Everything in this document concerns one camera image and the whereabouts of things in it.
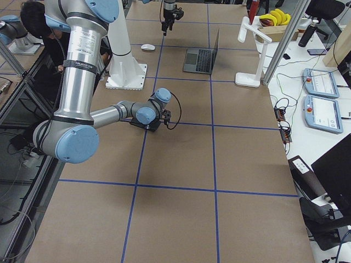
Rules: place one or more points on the blue teach pendant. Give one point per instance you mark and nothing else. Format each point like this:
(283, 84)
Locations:
(320, 83)
(323, 114)

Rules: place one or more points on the seated person in black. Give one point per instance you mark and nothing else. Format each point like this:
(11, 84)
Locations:
(47, 81)

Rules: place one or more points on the grey laptop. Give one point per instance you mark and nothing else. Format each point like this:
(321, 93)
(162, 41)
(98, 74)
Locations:
(201, 60)

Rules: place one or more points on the red bottle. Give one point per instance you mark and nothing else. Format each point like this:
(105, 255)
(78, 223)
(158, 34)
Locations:
(253, 10)

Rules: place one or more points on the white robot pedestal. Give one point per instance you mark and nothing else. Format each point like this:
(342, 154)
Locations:
(124, 72)

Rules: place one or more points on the dark teal mouse pad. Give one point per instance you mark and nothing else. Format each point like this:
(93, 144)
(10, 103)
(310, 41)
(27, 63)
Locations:
(153, 126)

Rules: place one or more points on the black monitor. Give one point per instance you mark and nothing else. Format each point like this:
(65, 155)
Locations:
(333, 171)

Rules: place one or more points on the yellow bananas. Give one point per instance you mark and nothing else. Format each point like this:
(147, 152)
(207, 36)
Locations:
(275, 18)

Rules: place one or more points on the black water bottle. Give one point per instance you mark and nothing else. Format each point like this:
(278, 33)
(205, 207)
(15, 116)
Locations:
(308, 33)

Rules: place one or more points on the white computer mouse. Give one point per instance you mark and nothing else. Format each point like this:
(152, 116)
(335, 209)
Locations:
(148, 47)

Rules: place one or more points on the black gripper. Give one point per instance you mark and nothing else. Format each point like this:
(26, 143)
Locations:
(166, 12)
(149, 123)

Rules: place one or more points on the lower blue teach pendant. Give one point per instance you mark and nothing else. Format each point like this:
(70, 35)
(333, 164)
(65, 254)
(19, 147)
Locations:
(323, 114)

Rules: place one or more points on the black office chair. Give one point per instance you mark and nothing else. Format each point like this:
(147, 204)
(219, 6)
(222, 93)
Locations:
(323, 9)

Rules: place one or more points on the aluminium frame post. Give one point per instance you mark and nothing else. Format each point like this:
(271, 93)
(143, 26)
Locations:
(299, 10)

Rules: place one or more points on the cardboard box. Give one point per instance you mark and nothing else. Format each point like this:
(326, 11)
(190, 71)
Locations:
(275, 33)

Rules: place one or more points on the upper blue teach pendant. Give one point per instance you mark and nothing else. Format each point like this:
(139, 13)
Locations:
(320, 83)

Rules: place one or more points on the smartphone on side table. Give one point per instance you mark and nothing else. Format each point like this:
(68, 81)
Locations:
(317, 52)

